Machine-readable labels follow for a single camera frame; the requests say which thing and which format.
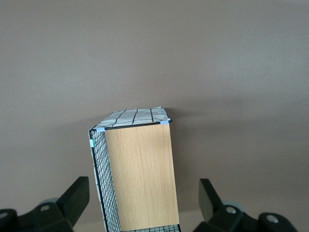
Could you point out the brown table mat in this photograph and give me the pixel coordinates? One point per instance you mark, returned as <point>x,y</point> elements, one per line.
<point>154,60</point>

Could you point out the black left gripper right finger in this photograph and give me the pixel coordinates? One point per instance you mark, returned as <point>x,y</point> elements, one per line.
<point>217,220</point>

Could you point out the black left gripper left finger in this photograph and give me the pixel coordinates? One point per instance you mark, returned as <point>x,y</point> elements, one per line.
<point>60,217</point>

